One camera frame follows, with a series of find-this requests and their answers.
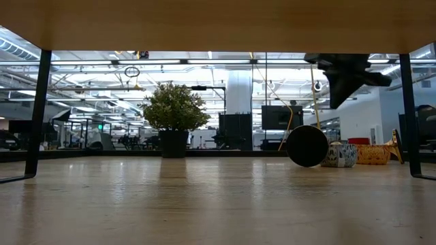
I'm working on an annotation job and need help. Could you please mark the silver air duct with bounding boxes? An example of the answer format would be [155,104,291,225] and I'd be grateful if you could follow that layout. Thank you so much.
[340,63,403,99]
[0,36,41,61]

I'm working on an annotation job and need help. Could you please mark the black aluminium rig frame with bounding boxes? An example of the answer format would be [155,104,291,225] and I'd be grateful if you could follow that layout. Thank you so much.
[0,148,436,163]

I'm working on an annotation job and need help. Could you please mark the black white photo softbox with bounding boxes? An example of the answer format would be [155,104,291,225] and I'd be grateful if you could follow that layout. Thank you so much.
[50,108,72,123]

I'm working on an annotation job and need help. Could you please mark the black display screen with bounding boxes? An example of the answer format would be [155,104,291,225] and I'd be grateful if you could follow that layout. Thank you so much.
[260,104,305,150]

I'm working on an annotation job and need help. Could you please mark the thin yellow hanging cable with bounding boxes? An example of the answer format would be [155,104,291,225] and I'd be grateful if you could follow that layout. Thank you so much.
[253,64,294,151]

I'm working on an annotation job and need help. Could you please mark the black boom stand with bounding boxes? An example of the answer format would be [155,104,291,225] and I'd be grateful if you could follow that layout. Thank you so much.
[190,84,228,115]

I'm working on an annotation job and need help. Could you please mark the long ceiling light strip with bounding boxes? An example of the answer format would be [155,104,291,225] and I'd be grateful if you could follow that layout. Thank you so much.
[0,58,436,66]

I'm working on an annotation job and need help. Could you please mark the red container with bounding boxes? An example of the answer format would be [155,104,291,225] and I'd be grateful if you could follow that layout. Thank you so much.
[347,137,371,146]

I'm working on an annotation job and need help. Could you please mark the grey tent cover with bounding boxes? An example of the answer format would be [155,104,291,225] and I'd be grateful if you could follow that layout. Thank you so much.
[87,131,115,150]

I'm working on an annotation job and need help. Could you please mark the yellow woven basket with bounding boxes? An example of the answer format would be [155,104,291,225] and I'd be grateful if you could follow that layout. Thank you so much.
[355,144,392,166]

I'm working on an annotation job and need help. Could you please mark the thick yellow power cable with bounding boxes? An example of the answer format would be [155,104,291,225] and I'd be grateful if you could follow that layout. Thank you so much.
[309,63,322,130]

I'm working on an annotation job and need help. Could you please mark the wooden shelf riser black legs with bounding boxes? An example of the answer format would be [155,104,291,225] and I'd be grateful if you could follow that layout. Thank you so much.
[0,0,436,184]

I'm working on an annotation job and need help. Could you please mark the candle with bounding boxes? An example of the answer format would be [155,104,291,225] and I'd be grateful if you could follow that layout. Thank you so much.
[320,141,358,168]

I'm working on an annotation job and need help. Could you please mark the gold candlestick holder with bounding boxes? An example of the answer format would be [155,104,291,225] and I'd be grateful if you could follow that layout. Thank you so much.
[384,128,405,165]
[285,125,330,168]

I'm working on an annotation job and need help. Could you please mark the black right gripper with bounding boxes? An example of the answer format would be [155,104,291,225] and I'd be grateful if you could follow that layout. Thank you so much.
[305,53,392,110]

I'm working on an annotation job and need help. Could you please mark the green potted plant black pot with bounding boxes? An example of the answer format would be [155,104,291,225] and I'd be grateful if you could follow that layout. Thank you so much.
[138,80,212,159]

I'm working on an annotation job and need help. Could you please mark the small black monitor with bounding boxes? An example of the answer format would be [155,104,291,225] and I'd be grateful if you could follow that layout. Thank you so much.
[8,119,35,134]

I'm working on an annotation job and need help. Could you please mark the black hanging ring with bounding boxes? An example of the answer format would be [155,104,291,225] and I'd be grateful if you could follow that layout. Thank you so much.
[123,65,141,78]

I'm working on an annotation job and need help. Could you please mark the dark room divider panel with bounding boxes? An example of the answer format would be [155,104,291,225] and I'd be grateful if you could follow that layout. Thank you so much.
[398,105,436,153]

